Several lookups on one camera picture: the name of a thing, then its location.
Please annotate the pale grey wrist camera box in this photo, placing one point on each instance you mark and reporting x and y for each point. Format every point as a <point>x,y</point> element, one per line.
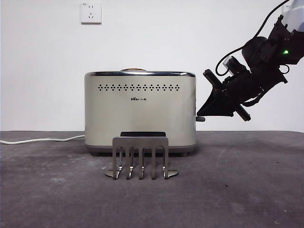
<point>228,62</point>

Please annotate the white wall socket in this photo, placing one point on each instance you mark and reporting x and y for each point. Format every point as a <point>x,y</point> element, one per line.
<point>91,14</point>

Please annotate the grey toaster lever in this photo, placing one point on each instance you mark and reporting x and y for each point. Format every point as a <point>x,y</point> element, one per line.
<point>200,119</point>

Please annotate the steel toast rack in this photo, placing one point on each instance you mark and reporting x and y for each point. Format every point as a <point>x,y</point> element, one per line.
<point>140,142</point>

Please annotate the brown bread slice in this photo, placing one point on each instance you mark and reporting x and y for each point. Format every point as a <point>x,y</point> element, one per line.
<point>133,69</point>

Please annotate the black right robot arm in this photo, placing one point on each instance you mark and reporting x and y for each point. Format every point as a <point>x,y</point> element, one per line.
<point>273,47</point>

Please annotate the cream steel toaster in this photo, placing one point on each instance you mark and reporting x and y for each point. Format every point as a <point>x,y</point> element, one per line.
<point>142,118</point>

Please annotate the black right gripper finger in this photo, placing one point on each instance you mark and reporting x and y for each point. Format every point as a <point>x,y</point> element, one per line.
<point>221,110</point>
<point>212,99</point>

